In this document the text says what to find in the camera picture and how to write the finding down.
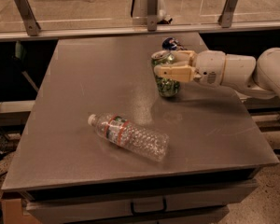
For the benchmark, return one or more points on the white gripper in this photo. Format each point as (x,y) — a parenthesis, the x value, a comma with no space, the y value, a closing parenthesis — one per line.
(209,66)

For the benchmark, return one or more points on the green soda can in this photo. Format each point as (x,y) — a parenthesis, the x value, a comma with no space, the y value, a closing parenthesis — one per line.
(166,87)

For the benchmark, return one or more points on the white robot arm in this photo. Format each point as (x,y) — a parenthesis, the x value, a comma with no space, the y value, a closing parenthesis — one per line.
(255,77)

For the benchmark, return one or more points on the blue soda can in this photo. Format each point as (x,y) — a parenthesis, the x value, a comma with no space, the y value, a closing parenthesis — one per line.
(172,43)

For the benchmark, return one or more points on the clear plastic water bottle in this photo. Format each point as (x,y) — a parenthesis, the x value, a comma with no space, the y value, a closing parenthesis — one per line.
(139,140)

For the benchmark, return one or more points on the right metal rail bracket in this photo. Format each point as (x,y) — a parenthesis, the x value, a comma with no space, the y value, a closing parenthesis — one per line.
(226,17)

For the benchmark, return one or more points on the metal rail bracket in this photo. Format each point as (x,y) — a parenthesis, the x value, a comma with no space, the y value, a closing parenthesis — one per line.
(226,17)
(31,26)
(152,8)

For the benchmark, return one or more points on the middle metal rail bracket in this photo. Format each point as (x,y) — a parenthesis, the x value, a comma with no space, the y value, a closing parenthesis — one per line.
(152,8)

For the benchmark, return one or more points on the horizontal metal rail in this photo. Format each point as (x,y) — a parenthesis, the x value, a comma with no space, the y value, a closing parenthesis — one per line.
(142,30)

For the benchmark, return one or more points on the left metal rail bracket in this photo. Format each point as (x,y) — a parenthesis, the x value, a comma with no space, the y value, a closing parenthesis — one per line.
(31,26)

